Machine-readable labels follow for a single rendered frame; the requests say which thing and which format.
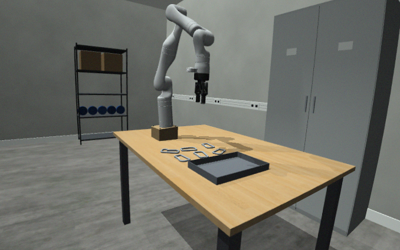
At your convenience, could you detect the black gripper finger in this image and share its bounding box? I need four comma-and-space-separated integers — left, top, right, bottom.
198, 82, 208, 104
195, 82, 201, 103

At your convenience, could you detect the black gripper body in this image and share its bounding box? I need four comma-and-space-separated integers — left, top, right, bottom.
194, 73, 209, 90

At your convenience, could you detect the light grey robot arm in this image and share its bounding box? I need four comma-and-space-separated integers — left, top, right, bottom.
154, 4, 214, 128

